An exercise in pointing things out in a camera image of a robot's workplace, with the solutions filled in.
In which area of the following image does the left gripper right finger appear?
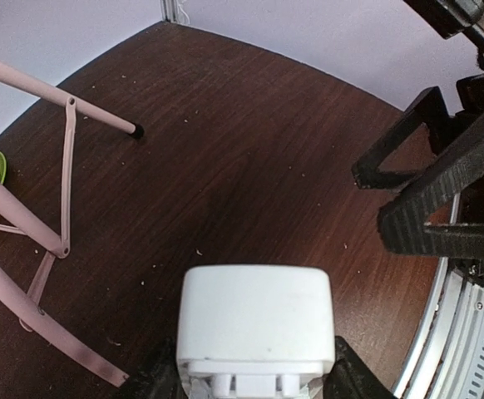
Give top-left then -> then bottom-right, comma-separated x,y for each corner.
323,336 -> 395,399

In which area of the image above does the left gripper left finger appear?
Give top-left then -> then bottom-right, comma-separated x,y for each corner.
116,338 -> 184,399

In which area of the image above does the grey metronome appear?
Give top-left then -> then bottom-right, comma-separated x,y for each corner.
176,264 -> 336,398

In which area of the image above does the pink music stand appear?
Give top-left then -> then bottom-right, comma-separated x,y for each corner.
0,51 -> 145,387

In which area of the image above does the aluminium front rail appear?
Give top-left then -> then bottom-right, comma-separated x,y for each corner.
391,195 -> 484,399

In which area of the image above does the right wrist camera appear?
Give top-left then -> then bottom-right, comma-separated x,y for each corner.
405,0 -> 484,56

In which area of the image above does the right frame post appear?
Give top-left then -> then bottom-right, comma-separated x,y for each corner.
160,0 -> 190,26

